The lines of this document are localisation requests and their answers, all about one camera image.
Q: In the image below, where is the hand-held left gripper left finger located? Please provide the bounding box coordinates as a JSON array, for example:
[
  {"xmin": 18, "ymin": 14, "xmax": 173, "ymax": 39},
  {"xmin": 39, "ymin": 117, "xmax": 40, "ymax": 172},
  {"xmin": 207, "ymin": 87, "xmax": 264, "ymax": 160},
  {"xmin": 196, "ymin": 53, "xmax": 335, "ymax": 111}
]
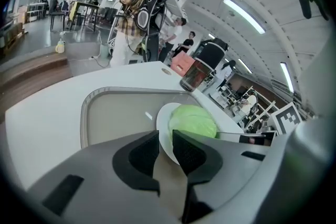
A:
[{"xmin": 27, "ymin": 129, "xmax": 184, "ymax": 224}]

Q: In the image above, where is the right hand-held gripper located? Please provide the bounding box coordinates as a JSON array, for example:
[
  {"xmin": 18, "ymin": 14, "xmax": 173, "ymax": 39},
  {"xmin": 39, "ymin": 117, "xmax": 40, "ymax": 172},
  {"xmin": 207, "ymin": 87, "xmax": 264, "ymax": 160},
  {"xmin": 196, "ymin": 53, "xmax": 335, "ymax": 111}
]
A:
[{"xmin": 216, "ymin": 102, "xmax": 302, "ymax": 147}]

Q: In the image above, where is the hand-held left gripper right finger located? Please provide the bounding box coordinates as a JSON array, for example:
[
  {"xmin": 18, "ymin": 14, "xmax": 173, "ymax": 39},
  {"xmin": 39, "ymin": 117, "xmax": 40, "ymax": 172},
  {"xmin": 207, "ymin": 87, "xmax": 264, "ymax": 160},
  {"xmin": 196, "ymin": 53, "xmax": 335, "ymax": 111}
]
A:
[{"xmin": 172, "ymin": 129, "xmax": 271, "ymax": 224}]

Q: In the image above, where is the green cabbage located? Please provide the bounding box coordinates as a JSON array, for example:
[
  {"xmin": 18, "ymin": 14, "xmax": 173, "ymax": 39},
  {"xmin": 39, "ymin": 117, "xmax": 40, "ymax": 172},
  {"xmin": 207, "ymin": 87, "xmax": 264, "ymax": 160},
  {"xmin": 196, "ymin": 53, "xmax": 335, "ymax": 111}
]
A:
[{"xmin": 167, "ymin": 104, "xmax": 218, "ymax": 139}]

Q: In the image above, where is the white round plate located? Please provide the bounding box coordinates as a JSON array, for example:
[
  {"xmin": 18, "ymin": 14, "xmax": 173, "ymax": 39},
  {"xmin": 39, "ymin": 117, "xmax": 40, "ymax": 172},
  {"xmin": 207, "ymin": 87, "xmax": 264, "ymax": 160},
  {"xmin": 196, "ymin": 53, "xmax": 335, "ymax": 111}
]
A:
[{"xmin": 155, "ymin": 102, "xmax": 184, "ymax": 166}]

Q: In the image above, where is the grey rectangular tray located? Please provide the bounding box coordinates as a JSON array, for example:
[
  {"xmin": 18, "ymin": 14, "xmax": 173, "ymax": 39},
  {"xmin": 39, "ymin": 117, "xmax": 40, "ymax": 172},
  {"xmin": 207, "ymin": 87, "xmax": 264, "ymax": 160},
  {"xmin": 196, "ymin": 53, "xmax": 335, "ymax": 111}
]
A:
[{"xmin": 79, "ymin": 86, "xmax": 208, "ymax": 150}]

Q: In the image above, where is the white square table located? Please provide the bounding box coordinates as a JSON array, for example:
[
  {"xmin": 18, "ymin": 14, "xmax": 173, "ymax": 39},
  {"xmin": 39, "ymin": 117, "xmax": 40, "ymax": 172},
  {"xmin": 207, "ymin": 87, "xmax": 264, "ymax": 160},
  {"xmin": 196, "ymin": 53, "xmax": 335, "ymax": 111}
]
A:
[{"xmin": 4, "ymin": 60, "xmax": 245, "ymax": 192}]

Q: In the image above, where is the black blender jar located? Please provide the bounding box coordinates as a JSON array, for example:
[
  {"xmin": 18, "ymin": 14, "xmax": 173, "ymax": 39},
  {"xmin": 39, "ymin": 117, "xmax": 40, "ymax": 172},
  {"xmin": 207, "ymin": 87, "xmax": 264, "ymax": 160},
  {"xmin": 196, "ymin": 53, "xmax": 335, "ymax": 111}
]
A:
[{"xmin": 179, "ymin": 37, "xmax": 229, "ymax": 93}]

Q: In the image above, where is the person's white shirt torso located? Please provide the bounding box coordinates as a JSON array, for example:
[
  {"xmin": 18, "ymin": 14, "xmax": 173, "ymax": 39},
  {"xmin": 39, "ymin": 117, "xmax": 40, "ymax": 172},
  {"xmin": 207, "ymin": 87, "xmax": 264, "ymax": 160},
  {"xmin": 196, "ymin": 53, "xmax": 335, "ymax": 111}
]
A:
[{"xmin": 299, "ymin": 39, "xmax": 336, "ymax": 119}]

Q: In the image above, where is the wooden bench step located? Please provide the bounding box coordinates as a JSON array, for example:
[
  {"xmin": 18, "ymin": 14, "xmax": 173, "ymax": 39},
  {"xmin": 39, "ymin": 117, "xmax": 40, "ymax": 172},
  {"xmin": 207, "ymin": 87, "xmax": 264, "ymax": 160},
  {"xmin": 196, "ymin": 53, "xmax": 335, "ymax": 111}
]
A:
[{"xmin": 0, "ymin": 52, "xmax": 74, "ymax": 124}]

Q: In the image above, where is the yellow bottle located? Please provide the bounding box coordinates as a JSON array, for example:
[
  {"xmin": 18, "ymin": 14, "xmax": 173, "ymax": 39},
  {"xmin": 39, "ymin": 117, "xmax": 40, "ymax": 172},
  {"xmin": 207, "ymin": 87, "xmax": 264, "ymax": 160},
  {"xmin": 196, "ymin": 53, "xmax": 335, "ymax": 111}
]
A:
[{"xmin": 55, "ymin": 38, "xmax": 66, "ymax": 54}]

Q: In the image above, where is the dark table with yellow panel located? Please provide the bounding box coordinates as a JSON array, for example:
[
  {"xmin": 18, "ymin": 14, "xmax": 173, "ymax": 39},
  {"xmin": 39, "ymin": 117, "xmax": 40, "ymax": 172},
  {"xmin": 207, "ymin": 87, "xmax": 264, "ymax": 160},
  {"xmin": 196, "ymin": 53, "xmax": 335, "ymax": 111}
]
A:
[{"xmin": 68, "ymin": 1, "xmax": 100, "ymax": 33}]

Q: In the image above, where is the black chair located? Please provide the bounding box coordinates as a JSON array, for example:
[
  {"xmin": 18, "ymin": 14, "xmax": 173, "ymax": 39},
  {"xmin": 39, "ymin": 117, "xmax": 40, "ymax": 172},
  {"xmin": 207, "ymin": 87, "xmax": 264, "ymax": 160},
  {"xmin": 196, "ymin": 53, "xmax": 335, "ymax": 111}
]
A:
[{"xmin": 48, "ymin": 0, "xmax": 66, "ymax": 32}]

